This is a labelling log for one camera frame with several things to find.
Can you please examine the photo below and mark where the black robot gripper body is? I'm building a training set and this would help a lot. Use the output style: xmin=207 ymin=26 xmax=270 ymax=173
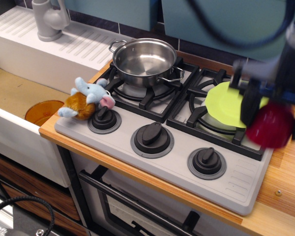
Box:
xmin=230 ymin=59 xmax=295 ymax=105

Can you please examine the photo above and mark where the red plastic sweet potato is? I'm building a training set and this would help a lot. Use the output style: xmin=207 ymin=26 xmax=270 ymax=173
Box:
xmin=246 ymin=102 xmax=295 ymax=148

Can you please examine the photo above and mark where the blue stuffed elephant toy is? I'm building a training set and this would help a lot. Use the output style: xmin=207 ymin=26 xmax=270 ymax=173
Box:
xmin=58 ymin=77 xmax=116 ymax=120

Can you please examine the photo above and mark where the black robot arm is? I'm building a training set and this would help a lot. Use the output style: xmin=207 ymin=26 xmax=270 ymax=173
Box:
xmin=231 ymin=0 xmax=295 ymax=140

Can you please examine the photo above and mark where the lime green plate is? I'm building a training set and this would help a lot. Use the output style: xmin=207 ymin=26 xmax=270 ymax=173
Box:
xmin=205 ymin=81 xmax=270 ymax=129

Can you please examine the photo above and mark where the black right stove knob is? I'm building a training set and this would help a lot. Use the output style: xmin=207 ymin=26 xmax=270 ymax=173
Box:
xmin=187 ymin=147 xmax=227 ymax=180

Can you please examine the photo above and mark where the black stove knob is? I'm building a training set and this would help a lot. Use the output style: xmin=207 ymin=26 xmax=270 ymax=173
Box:
xmin=88 ymin=107 xmax=121 ymax=135
xmin=130 ymin=122 xmax=175 ymax=159
xmin=187 ymin=147 xmax=227 ymax=180

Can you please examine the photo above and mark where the grey toy stove top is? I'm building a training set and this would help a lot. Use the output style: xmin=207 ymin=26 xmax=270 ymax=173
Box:
xmin=54 ymin=59 xmax=282 ymax=217

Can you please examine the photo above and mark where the black middle stove knob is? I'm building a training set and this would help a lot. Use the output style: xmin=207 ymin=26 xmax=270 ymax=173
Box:
xmin=130 ymin=122 xmax=175 ymax=159

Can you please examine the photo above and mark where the stainless steel pot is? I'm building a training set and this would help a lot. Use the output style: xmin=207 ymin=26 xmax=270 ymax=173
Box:
xmin=109 ymin=38 xmax=185 ymax=88

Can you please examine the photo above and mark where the black left stove knob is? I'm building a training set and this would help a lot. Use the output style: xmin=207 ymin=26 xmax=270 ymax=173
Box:
xmin=88 ymin=107 xmax=121 ymax=135

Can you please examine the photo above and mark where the black right burner grate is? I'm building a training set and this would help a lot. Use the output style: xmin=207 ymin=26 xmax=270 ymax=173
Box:
xmin=167 ymin=68 xmax=265 ymax=161

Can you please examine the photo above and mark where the black burner grate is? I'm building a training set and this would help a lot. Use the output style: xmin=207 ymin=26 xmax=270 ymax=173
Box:
xmin=95 ymin=57 xmax=200 ymax=123
xmin=167 ymin=68 xmax=265 ymax=161

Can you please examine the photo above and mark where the black left burner grate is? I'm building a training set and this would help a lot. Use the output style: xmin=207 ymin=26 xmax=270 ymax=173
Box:
xmin=95 ymin=57 xmax=200 ymax=123

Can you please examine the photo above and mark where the orange plastic bowl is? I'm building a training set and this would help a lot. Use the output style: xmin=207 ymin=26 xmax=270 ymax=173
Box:
xmin=25 ymin=100 xmax=64 ymax=126

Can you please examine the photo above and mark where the grey toy faucet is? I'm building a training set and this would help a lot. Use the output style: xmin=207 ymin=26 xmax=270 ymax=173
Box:
xmin=32 ymin=0 xmax=70 ymax=42

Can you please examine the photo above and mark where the white toy sink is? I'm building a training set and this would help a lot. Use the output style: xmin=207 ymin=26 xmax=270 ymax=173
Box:
xmin=0 ymin=6 xmax=125 ymax=187

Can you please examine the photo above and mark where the wooden drawer front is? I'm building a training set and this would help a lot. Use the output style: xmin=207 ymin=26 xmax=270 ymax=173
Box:
xmin=0 ymin=154 xmax=88 ymax=236

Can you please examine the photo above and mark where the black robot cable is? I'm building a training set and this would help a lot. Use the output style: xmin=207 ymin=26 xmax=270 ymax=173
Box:
xmin=184 ymin=0 xmax=295 ymax=49

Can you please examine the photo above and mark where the oven door with handle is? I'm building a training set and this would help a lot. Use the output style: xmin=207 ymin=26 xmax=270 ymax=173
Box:
xmin=78 ymin=166 xmax=239 ymax=236

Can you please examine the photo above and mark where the black braided cable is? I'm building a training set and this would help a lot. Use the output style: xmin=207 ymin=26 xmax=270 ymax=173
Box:
xmin=0 ymin=195 xmax=55 ymax=236

